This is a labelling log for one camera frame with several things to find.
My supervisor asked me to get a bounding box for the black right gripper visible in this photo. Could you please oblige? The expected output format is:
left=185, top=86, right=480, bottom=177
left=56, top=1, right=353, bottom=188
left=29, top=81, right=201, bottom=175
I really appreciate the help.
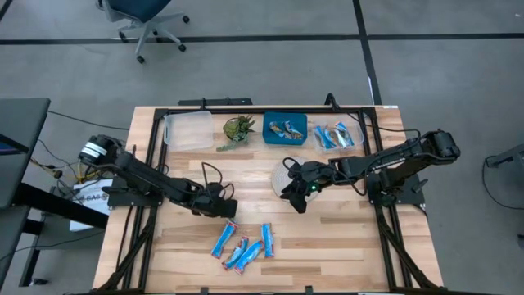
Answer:
left=278, top=161, right=335, bottom=215

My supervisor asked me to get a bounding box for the blue red-ended granola bar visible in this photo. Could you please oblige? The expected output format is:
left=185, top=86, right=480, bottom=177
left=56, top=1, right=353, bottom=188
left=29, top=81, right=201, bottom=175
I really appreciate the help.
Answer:
left=260, top=222, right=278, bottom=259
left=233, top=239, right=265, bottom=275
left=210, top=220, right=240, bottom=260
left=221, top=236, right=250, bottom=271

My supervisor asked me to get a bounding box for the dark blue granola bar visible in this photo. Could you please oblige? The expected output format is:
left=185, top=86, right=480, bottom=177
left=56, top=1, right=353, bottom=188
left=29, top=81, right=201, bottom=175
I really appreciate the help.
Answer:
left=268, top=120, right=287, bottom=139
left=284, top=120, right=305, bottom=141

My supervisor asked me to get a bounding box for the clear plastic container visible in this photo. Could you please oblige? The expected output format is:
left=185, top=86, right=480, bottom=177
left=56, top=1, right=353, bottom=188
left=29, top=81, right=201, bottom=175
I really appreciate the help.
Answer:
left=307, top=118, right=365, bottom=155
left=162, top=110, right=215, bottom=152

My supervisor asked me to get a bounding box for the potted green succulent plant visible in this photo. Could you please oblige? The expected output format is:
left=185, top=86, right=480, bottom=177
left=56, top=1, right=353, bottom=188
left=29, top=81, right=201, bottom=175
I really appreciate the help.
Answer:
left=215, top=114, right=257, bottom=152

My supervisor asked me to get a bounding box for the blue plastic container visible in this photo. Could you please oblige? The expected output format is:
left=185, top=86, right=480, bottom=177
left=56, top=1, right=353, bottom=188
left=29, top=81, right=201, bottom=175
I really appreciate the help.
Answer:
left=262, top=111, right=309, bottom=146

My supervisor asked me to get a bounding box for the white box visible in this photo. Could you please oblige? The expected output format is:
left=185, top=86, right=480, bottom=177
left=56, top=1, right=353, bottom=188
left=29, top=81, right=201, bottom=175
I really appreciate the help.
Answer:
left=69, top=178, right=114, bottom=233

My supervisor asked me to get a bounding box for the blue grey office chair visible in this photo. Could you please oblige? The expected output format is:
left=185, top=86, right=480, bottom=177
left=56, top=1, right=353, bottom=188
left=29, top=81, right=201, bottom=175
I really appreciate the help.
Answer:
left=97, top=0, right=192, bottom=65

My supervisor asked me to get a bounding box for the black desk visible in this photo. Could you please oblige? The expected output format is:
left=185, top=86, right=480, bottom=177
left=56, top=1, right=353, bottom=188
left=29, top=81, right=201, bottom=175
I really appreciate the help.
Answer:
left=0, top=97, right=111, bottom=288

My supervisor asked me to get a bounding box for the grey stand foot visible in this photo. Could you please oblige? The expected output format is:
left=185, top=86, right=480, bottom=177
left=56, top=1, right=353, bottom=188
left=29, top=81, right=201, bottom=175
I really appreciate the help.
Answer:
left=484, top=143, right=524, bottom=169

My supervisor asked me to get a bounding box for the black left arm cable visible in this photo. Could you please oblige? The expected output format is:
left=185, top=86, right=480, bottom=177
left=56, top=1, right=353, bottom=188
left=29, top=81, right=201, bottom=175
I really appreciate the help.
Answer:
left=200, top=161, right=235, bottom=202

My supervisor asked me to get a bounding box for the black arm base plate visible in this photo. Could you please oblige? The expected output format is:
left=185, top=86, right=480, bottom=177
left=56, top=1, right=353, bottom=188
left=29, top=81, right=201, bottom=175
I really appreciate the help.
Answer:
left=102, top=186, right=165, bottom=207
left=367, top=174, right=427, bottom=207

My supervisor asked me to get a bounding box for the black mount bar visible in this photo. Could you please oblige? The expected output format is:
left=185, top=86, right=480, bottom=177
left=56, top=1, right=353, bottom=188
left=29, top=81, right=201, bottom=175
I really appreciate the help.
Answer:
left=177, top=97, right=254, bottom=107

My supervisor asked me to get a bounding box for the black power cable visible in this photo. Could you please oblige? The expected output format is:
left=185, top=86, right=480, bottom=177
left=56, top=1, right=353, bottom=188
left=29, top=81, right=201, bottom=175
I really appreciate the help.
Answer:
left=325, top=93, right=422, bottom=143

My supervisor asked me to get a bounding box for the yellow cable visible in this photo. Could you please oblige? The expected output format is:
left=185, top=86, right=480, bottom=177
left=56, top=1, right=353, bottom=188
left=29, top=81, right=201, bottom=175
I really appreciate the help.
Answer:
left=75, top=161, right=99, bottom=184

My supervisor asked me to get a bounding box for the black floor cable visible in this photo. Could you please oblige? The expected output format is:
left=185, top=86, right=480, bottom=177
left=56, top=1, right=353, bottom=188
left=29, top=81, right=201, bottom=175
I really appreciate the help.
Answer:
left=47, top=109, right=131, bottom=132
left=481, top=157, right=524, bottom=211

